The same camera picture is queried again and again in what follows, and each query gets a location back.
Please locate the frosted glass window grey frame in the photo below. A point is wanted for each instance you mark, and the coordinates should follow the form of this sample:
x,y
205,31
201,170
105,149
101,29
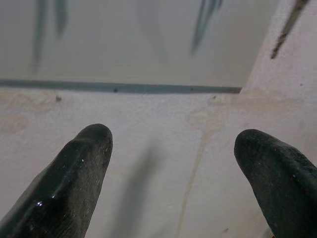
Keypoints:
x,y
123,49

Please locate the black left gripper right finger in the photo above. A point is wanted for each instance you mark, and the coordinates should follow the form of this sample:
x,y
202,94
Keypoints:
x,y
282,183

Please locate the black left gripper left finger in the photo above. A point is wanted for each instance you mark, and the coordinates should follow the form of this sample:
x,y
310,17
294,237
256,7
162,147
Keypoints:
x,y
64,188

